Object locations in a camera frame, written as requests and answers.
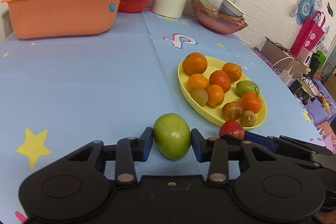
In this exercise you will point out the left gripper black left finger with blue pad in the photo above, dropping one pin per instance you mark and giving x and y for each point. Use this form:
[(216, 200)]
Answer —
[(129, 151)]

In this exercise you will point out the small green mango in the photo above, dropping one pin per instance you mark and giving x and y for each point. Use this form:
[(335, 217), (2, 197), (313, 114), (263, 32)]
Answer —
[(245, 86)]

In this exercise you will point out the blue paper fan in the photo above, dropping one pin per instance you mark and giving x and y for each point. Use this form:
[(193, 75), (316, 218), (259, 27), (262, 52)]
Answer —
[(305, 9)]

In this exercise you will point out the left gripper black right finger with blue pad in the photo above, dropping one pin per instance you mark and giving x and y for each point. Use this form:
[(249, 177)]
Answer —
[(214, 151)]

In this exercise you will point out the stacked ceramic bowls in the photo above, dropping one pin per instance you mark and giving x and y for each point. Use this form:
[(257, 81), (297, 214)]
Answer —
[(229, 8)]

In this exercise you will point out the large orange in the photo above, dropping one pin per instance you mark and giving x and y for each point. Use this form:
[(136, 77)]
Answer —
[(195, 63)]

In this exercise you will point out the white charger with cable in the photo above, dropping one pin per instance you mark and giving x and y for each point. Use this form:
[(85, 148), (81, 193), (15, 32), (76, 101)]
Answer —
[(285, 73)]

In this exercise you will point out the cardboard box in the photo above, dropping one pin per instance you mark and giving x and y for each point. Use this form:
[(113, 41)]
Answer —
[(281, 58)]

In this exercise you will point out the small front orange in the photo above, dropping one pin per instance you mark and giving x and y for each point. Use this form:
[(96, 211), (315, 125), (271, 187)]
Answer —
[(215, 94)]

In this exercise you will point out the brown round fruit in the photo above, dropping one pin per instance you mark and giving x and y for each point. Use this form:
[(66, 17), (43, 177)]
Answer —
[(200, 96)]

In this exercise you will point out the small orange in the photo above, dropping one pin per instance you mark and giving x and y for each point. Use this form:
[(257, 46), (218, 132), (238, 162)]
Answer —
[(215, 94), (197, 81)]

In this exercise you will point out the person hand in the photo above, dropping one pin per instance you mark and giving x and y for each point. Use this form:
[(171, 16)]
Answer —
[(327, 217)]

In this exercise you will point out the large green mango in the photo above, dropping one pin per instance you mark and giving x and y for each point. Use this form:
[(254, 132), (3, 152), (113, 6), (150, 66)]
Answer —
[(172, 136)]

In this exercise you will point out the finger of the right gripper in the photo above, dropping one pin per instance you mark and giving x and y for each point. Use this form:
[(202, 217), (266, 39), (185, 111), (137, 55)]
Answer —
[(287, 146), (233, 141)]

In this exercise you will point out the yellow plastic plate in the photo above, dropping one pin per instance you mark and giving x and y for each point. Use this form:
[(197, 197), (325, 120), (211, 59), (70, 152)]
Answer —
[(212, 114)]

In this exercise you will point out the small brown fruit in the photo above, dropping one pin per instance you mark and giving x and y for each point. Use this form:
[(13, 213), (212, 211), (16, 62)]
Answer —
[(248, 119)]

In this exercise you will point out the red plastic bowl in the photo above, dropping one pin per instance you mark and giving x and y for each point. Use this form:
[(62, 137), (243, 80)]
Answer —
[(133, 6)]

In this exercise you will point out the dark purple plum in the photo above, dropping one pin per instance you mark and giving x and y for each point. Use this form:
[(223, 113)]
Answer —
[(232, 111)]

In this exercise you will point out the orange plastic basket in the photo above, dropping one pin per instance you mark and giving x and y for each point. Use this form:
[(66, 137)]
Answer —
[(32, 19)]

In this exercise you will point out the orange with stem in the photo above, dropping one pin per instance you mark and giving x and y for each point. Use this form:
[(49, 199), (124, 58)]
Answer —
[(250, 101)]

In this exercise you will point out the blue cartoon tablecloth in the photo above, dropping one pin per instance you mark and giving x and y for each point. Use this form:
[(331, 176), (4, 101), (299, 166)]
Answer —
[(59, 94)]

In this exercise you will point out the red plum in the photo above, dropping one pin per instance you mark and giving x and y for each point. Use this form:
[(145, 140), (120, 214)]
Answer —
[(232, 128)]

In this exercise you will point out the pink gift bag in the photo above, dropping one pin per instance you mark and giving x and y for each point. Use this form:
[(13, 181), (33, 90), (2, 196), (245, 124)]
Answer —
[(310, 33)]

